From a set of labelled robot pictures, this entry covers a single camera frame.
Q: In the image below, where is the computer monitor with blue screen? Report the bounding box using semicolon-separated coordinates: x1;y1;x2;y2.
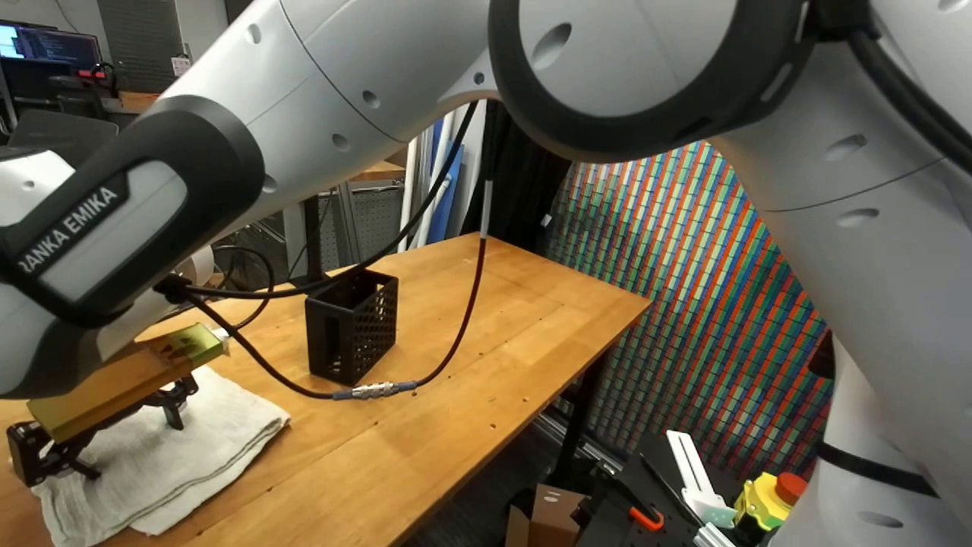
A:
0;22;102;74

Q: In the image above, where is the blue leaning board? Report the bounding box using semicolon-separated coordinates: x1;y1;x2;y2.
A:
427;132;479;247

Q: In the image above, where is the yellow emergency stop button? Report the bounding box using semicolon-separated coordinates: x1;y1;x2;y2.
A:
732;467;815;538

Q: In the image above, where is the yellow wrist camera block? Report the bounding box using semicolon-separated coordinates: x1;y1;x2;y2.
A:
28;322;235;446

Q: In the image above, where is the multicoloured striped curtain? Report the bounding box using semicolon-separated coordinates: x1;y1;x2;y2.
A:
543;138;845;489

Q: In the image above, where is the black curtain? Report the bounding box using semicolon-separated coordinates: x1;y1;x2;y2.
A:
474;100;570;262

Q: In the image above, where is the black perforated square cup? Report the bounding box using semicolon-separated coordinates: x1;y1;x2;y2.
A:
303;267;402;388

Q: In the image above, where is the black stand pole with base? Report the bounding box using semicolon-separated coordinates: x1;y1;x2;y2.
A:
301;191;327;292

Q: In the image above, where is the white terry cloth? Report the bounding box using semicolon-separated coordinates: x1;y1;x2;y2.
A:
28;364;295;547

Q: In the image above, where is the white flat strip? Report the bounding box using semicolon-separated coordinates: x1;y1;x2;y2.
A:
661;427;734;525

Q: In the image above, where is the wooden top workbench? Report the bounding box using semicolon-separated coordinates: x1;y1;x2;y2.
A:
332;150;410;267

